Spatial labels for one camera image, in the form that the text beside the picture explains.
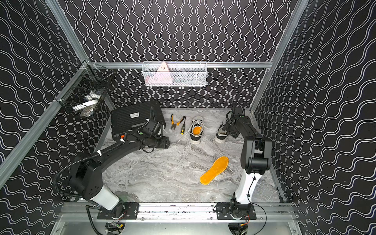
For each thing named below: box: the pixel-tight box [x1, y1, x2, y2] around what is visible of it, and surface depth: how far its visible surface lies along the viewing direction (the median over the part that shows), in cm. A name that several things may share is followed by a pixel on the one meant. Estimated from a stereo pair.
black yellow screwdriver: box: [180, 115, 187, 136], surface depth 109 cm
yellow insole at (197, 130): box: [192, 125, 203, 136], surface depth 105 cm
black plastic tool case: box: [110, 99, 167, 140], surface depth 109 cm
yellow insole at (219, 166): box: [199, 156, 230, 186], surface depth 90 cm
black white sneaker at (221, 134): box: [214, 119, 229, 144], surface depth 100 cm
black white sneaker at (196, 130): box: [187, 115, 205, 145], surface depth 100 cm
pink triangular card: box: [151, 61, 173, 85], surface depth 92 cm
